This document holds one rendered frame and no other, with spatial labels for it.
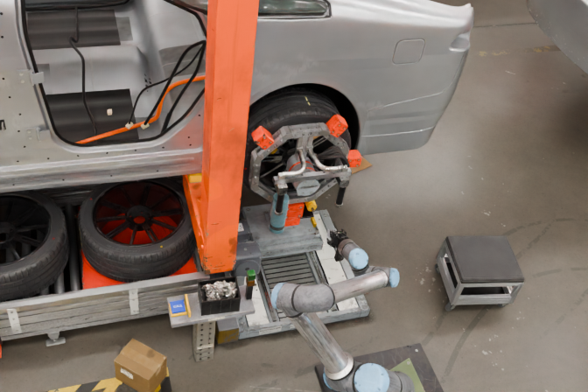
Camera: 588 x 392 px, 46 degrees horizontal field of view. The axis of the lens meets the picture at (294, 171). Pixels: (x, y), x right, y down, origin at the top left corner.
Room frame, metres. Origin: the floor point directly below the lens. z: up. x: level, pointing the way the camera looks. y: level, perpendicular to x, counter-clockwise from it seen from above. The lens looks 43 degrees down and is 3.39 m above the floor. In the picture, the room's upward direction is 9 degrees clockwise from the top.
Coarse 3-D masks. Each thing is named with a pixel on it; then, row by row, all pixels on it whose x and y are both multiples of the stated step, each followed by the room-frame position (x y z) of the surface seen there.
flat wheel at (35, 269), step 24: (24, 192) 2.60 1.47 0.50; (0, 216) 2.52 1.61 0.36; (24, 216) 2.45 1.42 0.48; (48, 216) 2.45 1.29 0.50; (24, 240) 2.29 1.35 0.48; (48, 240) 2.29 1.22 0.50; (0, 264) 2.09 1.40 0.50; (24, 264) 2.11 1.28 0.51; (48, 264) 2.18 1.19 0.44; (0, 288) 2.01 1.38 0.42; (24, 288) 2.06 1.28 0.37
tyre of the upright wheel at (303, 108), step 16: (272, 96) 2.98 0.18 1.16; (288, 96) 2.98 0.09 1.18; (304, 96) 3.01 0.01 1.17; (320, 96) 3.07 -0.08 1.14; (256, 112) 2.89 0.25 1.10; (272, 112) 2.86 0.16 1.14; (288, 112) 2.85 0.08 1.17; (304, 112) 2.87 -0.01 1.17; (320, 112) 2.91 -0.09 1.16; (336, 112) 3.04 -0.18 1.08; (256, 128) 2.79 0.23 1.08; (272, 128) 2.79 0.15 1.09; (256, 144) 2.77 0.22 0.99
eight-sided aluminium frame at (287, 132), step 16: (288, 128) 2.78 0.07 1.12; (304, 128) 2.82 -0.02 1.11; (320, 128) 2.82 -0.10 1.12; (272, 144) 2.71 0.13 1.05; (336, 144) 2.85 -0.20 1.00; (256, 160) 2.68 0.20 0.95; (336, 160) 2.91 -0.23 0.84; (256, 176) 2.69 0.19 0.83; (256, 192) 2.69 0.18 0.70; (272, 192) 2.77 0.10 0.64; (288, 192) 2.82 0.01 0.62; (320, 192) 2.84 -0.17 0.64
